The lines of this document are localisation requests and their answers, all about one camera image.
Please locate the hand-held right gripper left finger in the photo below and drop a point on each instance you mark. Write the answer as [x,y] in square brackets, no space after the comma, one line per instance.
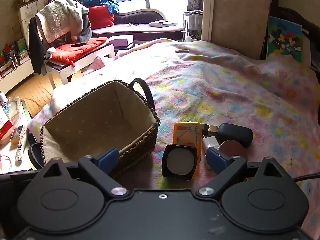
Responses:
[108,160]

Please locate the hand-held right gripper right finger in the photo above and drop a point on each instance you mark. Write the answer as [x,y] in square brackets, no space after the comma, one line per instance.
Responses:
[218,159]

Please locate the white plug adapter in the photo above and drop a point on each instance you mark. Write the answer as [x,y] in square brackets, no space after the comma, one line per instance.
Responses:
[209,142]

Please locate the round brown compact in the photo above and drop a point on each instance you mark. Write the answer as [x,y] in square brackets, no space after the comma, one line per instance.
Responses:
[233,148]

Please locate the black glasses case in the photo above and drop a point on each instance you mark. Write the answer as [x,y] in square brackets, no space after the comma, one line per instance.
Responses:
[235,133]

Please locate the amber glass bottle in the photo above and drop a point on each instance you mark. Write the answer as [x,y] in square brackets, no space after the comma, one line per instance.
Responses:
[210,129]

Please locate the black square box white disc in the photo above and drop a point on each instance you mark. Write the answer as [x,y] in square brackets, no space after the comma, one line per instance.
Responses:
[180,162]

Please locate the yellow card box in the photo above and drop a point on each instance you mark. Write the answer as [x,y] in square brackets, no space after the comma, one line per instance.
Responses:
[187,133]

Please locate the wicker basket with fabric lining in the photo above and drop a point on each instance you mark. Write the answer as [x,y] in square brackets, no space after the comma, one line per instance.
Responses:
[97,120]

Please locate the pink floral blanket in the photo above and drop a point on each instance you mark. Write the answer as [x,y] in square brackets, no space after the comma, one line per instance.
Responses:
[212,92]

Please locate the grey remote control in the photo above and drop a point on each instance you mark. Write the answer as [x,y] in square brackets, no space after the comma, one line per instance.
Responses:
[21,145]

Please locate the small patterned tin box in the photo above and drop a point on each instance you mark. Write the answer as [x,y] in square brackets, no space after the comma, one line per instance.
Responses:
[16,135]

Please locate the pink cloth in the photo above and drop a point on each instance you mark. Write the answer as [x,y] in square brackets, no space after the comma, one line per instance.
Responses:
[96,65]

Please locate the glass side table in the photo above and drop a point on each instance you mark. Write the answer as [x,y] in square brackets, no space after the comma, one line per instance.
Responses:
[10,155]

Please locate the white chair with red cushions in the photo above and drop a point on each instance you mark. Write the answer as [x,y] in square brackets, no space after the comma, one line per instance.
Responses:
[100,52]

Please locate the desk calendar red base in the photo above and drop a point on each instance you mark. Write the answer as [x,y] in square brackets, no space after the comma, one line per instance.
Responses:
[4,127]

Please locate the red seat cushion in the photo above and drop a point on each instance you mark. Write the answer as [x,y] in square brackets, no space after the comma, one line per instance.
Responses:
[75,47]

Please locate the purple yoga block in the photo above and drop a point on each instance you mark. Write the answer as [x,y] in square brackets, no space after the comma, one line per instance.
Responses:
[121,41]

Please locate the white plush toy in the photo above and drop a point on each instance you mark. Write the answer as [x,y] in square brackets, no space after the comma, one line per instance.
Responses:
[49,53]

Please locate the white squeeze bottle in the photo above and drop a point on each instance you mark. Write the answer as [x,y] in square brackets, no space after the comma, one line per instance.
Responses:
[188,38]

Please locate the white television stand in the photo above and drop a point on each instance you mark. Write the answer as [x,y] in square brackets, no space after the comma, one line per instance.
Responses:
[15,77]

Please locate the dark grey garment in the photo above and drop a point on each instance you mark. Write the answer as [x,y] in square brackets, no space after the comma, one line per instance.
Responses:
[85,30]

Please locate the black jacket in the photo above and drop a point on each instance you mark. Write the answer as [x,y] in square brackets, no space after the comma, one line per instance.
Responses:
[35,47]

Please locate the metal side table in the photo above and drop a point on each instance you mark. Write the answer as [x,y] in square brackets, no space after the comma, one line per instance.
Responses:
[192,25]

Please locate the cartoon picture canvas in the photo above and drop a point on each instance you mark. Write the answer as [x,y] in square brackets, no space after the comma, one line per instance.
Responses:
[285,38]

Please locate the eyeglasses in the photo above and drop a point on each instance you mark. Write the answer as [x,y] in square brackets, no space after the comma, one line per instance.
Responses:
[133,24]

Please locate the red pillow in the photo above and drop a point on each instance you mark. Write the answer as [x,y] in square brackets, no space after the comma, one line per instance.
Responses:
[101,17]

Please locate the stacked books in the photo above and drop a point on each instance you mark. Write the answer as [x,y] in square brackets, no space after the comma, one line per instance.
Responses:
[162,23]

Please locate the purple chaise sofa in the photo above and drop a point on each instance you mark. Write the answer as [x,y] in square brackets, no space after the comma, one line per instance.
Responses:
[140,15]

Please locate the magazine pile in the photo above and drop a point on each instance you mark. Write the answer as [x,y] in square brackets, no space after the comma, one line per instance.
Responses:
[193,12]

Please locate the beige towel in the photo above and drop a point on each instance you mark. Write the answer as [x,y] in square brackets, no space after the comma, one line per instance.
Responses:
[57,17]

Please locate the blue clothing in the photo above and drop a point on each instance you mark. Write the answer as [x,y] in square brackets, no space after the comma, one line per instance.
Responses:
[102,1]

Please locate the white drawer cabinet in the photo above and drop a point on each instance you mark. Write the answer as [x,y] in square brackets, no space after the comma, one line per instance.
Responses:
[27,17]

